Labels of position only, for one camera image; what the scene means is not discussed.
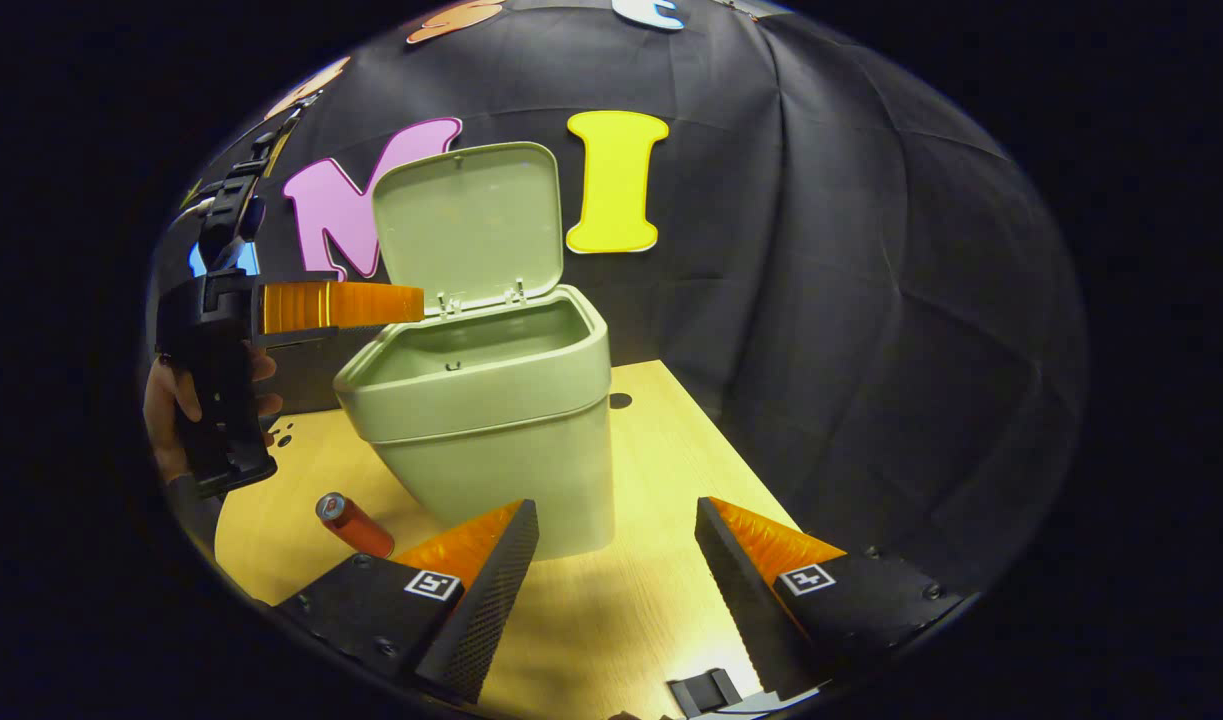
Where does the black backdrop cloth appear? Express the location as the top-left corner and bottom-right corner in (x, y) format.
(146, 0), (1087, 601)

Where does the orange pop can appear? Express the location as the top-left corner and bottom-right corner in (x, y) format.
(315, 492), (396, 559)

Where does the wooden desktop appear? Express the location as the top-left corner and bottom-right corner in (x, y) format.
(214, 360), (802, 720)

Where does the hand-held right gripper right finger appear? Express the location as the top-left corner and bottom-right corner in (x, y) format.
(695, 496), (967, 701)

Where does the pale green desktop garbage bin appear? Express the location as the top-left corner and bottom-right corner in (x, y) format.
(333, 141), (616, 561)

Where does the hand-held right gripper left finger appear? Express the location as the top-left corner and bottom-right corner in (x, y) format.
(276, 498), (540, 704)

